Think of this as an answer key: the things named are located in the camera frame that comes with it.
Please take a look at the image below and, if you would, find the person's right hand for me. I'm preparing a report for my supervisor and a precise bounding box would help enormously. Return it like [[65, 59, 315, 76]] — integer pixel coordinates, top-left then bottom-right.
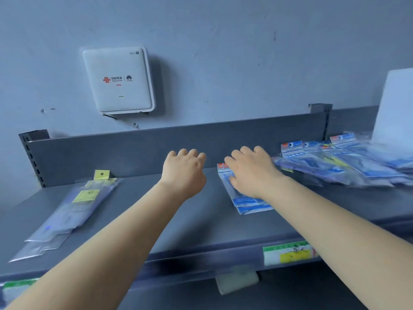
[[223, 146, 284, 201]]

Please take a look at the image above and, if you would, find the person's left hand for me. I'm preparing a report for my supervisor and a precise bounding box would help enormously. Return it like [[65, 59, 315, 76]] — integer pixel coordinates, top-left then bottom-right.
[[160, 148, 207, 201]]

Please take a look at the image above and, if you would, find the pile of blue set-square packets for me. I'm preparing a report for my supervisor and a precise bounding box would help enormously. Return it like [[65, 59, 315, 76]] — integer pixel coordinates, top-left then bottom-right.
[[216, 163, 275, 216]]

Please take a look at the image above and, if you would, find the pile of mixed packaged rulers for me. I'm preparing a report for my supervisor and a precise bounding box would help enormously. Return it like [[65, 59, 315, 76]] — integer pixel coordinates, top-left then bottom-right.
[[272, 131, 413, 188]]

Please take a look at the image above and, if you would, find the pile of clear rulers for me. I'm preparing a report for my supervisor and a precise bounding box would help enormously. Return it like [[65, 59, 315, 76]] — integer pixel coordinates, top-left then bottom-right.
[[8, 170, 124, 264]]

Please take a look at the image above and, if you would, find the person's left forearm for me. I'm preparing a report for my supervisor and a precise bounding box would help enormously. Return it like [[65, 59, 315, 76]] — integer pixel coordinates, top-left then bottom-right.
[[6, 182, 188, 310]]

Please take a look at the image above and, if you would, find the person's right forearm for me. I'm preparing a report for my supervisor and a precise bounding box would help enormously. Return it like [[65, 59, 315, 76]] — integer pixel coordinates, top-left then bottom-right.
[[261, 176, 413, 310]]

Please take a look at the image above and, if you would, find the grey shelf back panel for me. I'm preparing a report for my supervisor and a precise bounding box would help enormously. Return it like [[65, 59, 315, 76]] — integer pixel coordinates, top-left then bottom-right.
[[27, 105, 380, 188]]

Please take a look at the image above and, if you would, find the green yellow shelf price label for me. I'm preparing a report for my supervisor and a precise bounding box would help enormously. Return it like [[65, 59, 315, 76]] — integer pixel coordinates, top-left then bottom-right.
[[1, 278, 39, 306], [262, 241, 319, 267]]

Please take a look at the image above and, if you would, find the white tiered pen display stand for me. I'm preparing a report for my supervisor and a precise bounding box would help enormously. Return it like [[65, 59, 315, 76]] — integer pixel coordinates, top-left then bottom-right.
[[371, 67, 413, 155]]

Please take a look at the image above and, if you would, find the grey slotted shelf post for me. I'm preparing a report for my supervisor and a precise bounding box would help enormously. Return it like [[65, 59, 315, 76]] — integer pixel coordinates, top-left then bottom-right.
[[308, 103, 333, 142], [18, 129, 51, 189]]

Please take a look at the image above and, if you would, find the thin router cable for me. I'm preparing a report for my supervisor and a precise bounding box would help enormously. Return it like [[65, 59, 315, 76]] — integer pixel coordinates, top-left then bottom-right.
[[102, 112, 139, 129]]

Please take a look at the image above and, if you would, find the white wall router box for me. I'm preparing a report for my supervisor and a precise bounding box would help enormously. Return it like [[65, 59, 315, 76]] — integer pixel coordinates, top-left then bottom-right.
[[82, 46, 156, 115]]

